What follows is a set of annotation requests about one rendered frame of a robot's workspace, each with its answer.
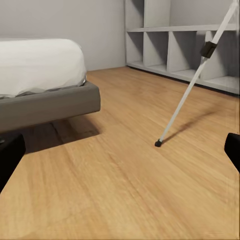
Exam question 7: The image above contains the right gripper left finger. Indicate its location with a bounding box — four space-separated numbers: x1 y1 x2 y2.
0 133 26 193

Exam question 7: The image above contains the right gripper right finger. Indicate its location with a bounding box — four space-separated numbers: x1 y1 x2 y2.
224 132 240 173

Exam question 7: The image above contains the camera tripod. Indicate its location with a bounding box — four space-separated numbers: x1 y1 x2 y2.
155 0 240 147

